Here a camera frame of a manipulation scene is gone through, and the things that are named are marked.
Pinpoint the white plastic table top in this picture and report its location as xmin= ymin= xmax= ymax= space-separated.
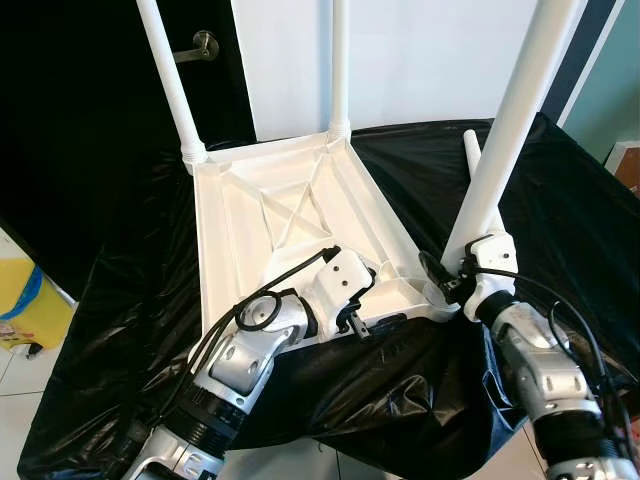
xmin=190 ymin=130 xmax=461 ymax=351

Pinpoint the black door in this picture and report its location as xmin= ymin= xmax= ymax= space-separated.
xmin=0 ymin=0 xmax=256 ymax=291

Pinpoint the black shiny tablecloth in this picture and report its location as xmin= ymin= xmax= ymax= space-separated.
xmin=20 ymin=112 xmax=640 ymax=480

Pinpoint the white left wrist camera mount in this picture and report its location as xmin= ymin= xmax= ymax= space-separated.
xmin=303 ymin=248 xmax=377 ymax=336

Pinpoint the dark grey door frame post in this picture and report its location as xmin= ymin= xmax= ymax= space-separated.
xmin=548 ymin=0 xmax=623 ymax=126

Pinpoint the brown board white frame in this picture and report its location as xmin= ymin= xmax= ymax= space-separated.
xmin=605 ymin=140 xmax=640 ymax=196

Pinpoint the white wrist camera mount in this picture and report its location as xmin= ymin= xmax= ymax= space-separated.
xmin=462 ymin=233 xmax=519 ymax=323
xmin=303 ymin=248 xmax=377 ymax=336

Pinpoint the white plastic table leg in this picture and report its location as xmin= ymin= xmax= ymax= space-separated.
xmin=440 ymin=0 xmax=586 ymax=273
xmin=135 ymin=0 xmax=209 ymax=169
xmin=462 ymin=128 xmax=506 ymax=236
xmin=328 ymin=0 xmax=353 ymax=143

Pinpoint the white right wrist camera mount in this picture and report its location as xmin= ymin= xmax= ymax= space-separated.
xmin=462 ymin=233 xmax=519 ymax=323

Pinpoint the metal lever door handle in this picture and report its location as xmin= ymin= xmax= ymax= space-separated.
xmin=172 ymin=30 xmax=221 ymax=65

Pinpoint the yellow bag with blue band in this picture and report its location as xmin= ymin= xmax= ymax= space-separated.
xmin=0 ymin=235 xmax=76 ymax=351

